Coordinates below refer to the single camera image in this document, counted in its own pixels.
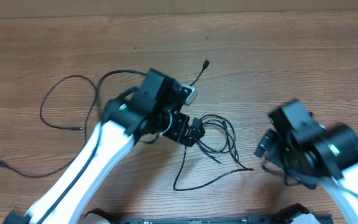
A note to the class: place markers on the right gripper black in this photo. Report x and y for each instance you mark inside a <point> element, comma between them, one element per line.
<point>306,177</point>

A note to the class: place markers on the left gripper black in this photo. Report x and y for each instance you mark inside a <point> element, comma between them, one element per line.
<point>178,134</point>

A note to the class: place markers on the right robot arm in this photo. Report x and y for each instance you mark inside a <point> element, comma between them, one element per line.
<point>313,155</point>

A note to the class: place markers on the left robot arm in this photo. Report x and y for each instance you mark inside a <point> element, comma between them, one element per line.
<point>151,108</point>

